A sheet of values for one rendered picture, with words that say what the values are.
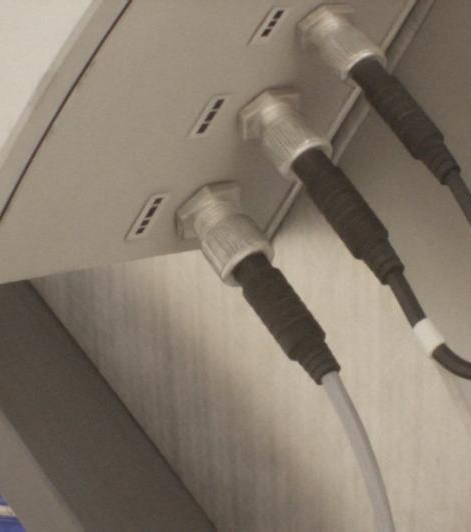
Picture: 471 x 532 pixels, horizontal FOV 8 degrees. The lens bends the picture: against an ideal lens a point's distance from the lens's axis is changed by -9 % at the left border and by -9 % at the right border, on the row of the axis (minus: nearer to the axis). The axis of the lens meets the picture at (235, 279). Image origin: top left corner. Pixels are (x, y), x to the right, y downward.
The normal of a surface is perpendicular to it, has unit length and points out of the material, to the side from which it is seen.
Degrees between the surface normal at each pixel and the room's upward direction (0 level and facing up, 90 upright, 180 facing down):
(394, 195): 90
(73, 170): 132
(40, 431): 42
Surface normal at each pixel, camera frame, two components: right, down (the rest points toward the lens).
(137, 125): 0.52, 0.72
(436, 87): -0.74, 0.12
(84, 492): 0.44, -0.66
